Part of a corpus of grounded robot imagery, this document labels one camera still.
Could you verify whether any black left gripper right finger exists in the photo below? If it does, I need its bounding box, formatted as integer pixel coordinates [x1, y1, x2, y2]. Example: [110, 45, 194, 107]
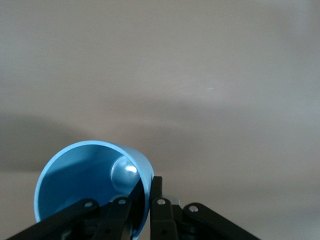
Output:
[149, 176, 261, 240]

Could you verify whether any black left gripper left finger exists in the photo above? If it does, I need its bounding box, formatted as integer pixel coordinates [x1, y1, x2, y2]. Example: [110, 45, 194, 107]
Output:
[7, 178, 148, 240]

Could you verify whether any light blue plastic cup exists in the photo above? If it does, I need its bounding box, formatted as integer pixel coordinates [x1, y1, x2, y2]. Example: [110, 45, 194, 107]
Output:
[33, 139, 155, 240]

